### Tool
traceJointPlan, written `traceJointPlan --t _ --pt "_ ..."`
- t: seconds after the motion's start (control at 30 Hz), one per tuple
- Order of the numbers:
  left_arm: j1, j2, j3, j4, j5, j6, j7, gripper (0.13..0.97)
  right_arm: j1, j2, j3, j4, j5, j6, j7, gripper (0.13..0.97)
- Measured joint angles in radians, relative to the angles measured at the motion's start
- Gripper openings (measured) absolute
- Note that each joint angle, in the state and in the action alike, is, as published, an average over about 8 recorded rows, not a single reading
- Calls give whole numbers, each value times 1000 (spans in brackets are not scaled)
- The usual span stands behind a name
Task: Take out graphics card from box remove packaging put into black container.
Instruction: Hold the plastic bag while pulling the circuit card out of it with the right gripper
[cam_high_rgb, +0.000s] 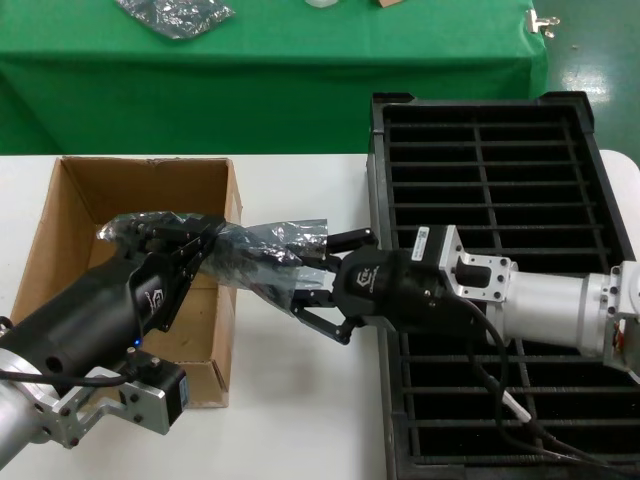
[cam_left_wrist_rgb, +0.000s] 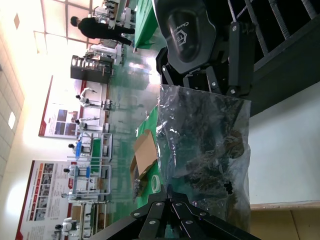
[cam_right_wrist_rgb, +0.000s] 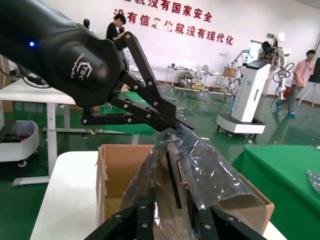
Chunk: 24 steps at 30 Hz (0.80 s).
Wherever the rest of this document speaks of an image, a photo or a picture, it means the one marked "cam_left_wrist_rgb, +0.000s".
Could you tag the wall poster with many photos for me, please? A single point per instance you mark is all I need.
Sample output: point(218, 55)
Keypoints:
point(42, 195)

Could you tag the silver antistatic bag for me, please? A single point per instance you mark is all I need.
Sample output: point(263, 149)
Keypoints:
point(200, 120)

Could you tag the ceiling light panel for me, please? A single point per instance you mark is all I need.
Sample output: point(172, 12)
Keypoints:
point(11, 120)

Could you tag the black slotted container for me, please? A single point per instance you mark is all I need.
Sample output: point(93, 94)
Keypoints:
point(287, 75)

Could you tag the white frame workbench green top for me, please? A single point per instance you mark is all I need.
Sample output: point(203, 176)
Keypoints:
point(96, 147)

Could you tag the white tape roll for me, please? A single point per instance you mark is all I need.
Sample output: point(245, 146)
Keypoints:
point(153, 184)

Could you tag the white humanoid robot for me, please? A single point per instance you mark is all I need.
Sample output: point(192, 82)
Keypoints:
point(73, 148)
point(81, 125)
point(67, 225)

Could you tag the small brown cardboard box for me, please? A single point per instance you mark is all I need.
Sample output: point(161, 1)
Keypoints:
point(145, 150)

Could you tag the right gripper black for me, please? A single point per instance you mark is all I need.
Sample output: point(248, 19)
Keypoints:
point(190, 37)

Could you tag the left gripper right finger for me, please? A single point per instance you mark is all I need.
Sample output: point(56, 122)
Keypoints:
point(192, 220)

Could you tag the person in black clothes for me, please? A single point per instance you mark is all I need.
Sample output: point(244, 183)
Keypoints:
point(100, 31)

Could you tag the wall poster with blue photos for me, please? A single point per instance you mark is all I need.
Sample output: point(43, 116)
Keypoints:
point(60, 117)

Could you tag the green tablecloth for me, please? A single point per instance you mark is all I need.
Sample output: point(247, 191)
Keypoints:
point(147, 125)

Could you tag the dark ribbed object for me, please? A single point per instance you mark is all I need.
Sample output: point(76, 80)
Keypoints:
point(136, 185)

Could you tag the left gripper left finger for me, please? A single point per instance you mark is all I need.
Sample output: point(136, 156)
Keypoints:
point(150, 220)

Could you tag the distant green table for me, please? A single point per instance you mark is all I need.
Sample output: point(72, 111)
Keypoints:
point(143, 22)

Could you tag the black shelf cabinet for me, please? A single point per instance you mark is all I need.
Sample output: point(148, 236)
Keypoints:
point(85, 72)

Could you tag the white workstation machine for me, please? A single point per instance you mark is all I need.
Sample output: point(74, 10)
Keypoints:
point(105, 53)

